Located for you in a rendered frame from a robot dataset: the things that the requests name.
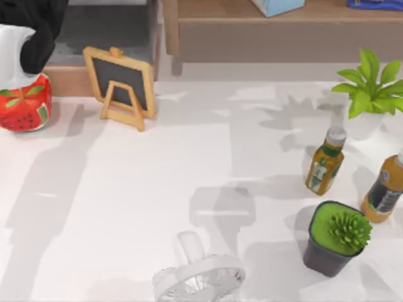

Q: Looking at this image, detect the pale wooden drawer front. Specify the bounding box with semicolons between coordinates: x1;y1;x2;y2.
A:
42;64;155;97

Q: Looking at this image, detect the red watermelon print can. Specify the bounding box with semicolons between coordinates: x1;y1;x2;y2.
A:
0;72;53;133

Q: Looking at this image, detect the wooden framed blackboard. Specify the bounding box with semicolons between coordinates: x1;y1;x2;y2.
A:
82;46;157;133

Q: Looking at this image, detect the light blue box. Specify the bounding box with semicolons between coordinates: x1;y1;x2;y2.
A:
250;0;307;18

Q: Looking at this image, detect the wooden open shelf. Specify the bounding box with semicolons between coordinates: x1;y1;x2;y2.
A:
161;0;403;77

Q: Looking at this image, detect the white handheld fan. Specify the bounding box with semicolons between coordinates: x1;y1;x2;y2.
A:
152;230;247;302

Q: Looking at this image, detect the green tea bottle grey cap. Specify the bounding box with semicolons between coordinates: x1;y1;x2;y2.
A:
304;126;348;197

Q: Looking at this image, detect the leafy plant in white pot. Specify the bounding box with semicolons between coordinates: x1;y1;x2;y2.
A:
330;48;403;141

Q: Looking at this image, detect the dark blue object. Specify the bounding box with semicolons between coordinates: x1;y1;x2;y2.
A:
346;0;403;9

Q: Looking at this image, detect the green succulent in black pot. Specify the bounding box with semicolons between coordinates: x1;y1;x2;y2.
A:
302;200;374;279

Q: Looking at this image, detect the orange bottle dark label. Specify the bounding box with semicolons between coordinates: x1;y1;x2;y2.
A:
360;152;403;224

